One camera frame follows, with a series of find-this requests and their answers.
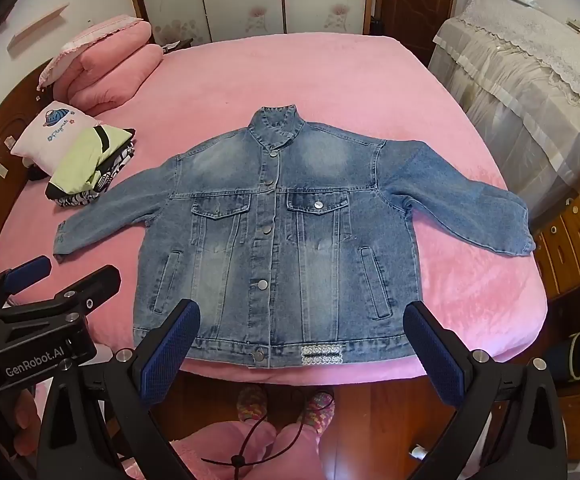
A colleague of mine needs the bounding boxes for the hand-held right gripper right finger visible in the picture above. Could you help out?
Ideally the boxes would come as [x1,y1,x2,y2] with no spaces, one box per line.
[403,301,568,480]

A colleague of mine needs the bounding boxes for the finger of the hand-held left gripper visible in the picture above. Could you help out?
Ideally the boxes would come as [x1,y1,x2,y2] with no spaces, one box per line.
[0,255,53,313]
[0,266,122,331]

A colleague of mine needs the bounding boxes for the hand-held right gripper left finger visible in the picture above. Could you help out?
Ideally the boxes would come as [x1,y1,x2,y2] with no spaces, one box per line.
[37,299,201,480]

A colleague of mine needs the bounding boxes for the blue denim jacket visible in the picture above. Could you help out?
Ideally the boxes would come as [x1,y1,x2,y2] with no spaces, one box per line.
[52,104,538,370]

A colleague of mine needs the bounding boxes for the stack of folded clothes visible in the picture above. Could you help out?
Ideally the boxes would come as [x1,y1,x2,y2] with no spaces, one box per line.
[50,126,136,196]
[45,140,137,209]

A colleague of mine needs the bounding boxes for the person's left hand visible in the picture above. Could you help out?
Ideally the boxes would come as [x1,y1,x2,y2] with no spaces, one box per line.
[14,389,44,461]

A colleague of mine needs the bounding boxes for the knitted slipper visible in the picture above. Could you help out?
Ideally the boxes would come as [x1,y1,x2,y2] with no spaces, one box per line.
[295,389,335,433]
[237,386,269,423]

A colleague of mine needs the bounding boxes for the person's pink legs and slippers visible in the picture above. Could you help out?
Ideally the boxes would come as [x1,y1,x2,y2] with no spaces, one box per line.
[202,390,333,480]

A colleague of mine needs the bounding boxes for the dark blue round container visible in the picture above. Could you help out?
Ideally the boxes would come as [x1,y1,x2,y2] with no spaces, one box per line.
[552,331,580,383]

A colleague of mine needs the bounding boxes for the person's pink trousers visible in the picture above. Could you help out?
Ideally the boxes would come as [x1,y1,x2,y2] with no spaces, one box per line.
[170,417,321,480]

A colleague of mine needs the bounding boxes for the white printed pillow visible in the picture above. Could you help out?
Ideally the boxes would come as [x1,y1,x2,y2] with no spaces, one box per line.
[10,100,103,171]

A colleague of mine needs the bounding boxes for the wooden drawer cabinet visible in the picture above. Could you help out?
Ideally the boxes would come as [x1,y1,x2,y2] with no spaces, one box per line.
[532,167,580,463]

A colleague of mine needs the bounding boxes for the pink folded quilt pile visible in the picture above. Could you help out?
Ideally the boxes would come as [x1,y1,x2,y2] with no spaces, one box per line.
[36,15,153,92]

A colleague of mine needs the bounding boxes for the pink bed blanket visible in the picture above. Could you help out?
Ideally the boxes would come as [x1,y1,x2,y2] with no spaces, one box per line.
[0,35,550,386]

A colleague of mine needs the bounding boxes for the brown wooden door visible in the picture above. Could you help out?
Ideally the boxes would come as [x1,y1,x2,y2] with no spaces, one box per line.
[370,0,463,66]

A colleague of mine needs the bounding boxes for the wooden wall shelf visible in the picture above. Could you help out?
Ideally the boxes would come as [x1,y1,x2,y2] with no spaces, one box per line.
[7,10,78,52]

